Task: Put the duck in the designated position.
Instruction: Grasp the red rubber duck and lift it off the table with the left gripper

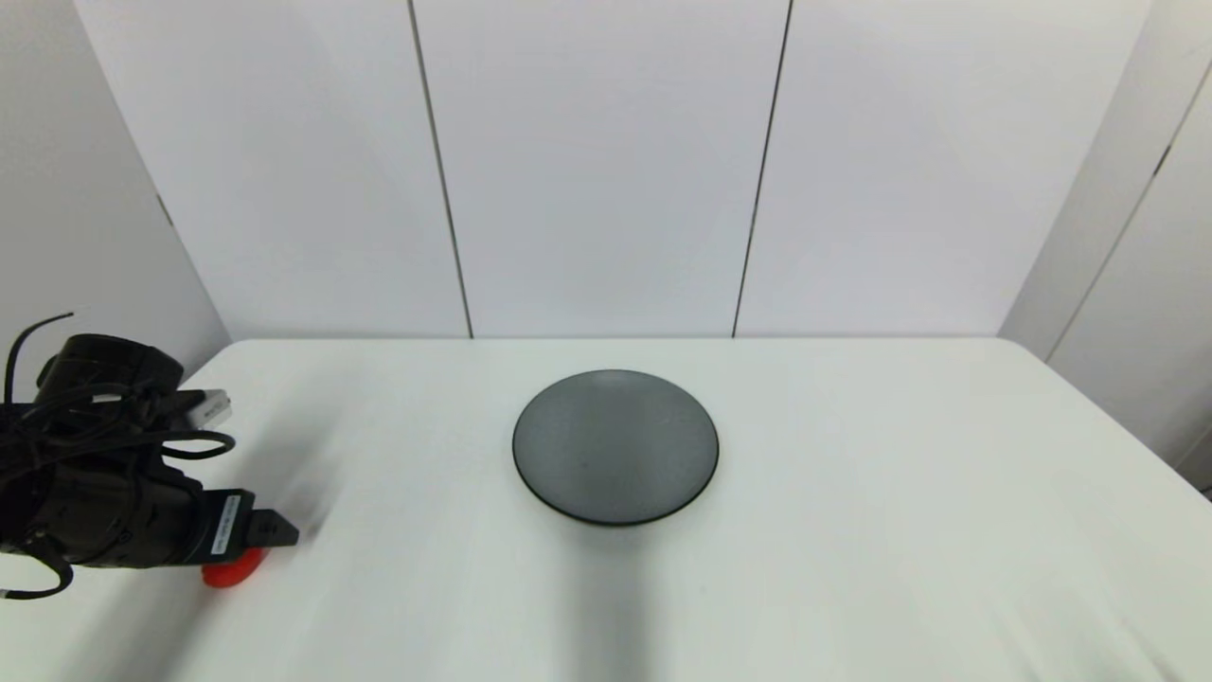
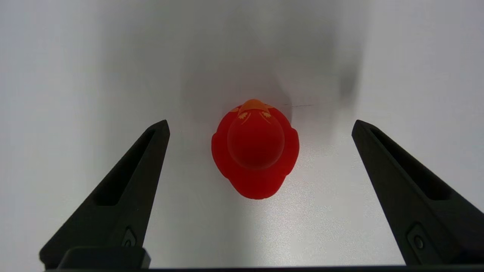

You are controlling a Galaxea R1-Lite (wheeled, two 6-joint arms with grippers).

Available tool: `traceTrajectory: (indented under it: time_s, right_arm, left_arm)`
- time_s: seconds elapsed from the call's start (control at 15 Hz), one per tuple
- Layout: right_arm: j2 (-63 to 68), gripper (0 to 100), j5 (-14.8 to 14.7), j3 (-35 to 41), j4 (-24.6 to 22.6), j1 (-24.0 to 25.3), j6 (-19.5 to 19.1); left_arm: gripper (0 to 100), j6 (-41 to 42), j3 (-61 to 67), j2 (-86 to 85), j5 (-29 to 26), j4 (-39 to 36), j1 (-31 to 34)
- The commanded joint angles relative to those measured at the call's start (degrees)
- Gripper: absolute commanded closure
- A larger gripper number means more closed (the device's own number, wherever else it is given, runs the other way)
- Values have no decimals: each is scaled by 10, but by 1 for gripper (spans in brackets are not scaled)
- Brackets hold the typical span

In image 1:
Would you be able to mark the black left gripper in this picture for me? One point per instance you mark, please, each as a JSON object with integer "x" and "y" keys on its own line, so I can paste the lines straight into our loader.
{"x": 133, "y": 516}

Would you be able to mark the red rubber duck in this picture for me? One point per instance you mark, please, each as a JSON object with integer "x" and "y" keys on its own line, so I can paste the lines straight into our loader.
{"x": 230, "y": 571}

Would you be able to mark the round dark grey plate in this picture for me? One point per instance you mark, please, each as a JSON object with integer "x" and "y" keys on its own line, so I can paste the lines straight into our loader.
{"x": 615, "y": 447}

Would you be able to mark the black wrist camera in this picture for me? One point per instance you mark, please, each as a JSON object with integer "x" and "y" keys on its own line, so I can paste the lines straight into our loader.
{"x": 109, "y": 365}

